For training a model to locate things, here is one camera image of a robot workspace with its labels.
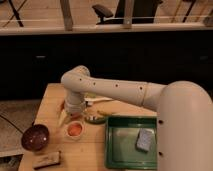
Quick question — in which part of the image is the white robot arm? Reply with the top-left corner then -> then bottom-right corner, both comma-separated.
61,65 -> 213,171

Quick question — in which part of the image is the white spatula utensil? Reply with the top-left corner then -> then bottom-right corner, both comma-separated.
85,97 -> 113,102

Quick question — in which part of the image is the green small dish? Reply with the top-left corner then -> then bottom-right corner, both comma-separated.
85,115 -> 106,124

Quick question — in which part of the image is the green plastic tray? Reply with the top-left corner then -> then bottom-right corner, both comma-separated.
105,116 -> 157,170

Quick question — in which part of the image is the grey blue sponge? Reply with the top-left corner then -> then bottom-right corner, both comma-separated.
136,128 -> 153,152

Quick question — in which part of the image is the black office chair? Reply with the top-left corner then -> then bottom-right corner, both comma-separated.
92,0 -> 162,25

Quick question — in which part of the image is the dark brown bowl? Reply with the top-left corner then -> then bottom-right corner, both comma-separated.
21,124 -> 50,152

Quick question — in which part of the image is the wooden block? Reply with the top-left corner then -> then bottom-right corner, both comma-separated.
33,151 -> 61,169

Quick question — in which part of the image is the wooden railing frame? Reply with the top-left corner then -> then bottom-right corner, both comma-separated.
0,0 -> 213,35

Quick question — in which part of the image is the black cable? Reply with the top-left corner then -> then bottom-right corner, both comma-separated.
0,114 -> 25,135

